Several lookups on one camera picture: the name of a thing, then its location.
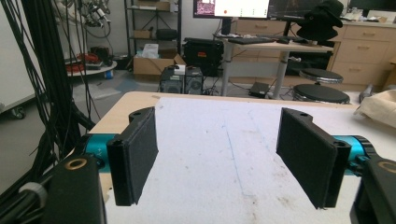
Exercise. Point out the black metal shelf rack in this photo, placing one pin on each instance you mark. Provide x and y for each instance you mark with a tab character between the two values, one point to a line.
152	21

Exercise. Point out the white board on casters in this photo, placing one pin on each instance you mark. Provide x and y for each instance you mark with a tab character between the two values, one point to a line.
14	62

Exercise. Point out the black hard case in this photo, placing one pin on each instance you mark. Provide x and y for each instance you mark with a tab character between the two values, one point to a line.
203	54

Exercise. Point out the flat black box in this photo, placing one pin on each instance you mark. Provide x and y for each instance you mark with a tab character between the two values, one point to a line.
259	89

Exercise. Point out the black keyboard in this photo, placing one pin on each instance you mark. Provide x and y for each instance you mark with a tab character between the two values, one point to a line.
250	40

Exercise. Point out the open cardboard box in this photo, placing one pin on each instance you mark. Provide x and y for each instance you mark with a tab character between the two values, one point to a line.
151	65

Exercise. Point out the light wooden drawer cabinet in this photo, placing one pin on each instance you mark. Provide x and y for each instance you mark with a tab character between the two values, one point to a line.
364	53

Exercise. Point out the large black round stool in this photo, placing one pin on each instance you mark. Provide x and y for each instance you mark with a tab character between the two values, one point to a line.
320	93

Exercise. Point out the round white table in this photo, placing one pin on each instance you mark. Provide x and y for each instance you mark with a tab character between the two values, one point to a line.
93	70

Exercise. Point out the computer monitor with white window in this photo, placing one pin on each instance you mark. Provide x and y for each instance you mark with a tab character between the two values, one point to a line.
243	7

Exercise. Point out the standing desk with grey legs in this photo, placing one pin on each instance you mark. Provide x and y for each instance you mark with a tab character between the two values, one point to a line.
280	47

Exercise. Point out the beige cloth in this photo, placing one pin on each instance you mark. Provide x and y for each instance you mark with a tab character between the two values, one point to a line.
381	107

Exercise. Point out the dark computer monitor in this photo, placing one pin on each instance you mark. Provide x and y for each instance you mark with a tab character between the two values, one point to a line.
292	7

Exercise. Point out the small black round stool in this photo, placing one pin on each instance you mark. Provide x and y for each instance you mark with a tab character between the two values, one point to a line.
321	75

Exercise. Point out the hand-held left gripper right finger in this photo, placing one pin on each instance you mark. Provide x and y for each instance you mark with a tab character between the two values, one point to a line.
305	149

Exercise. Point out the black hat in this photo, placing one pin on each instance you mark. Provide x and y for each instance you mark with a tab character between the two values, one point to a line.
320	21

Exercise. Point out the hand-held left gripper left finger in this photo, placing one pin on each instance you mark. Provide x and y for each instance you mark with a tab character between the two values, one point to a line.
137	155

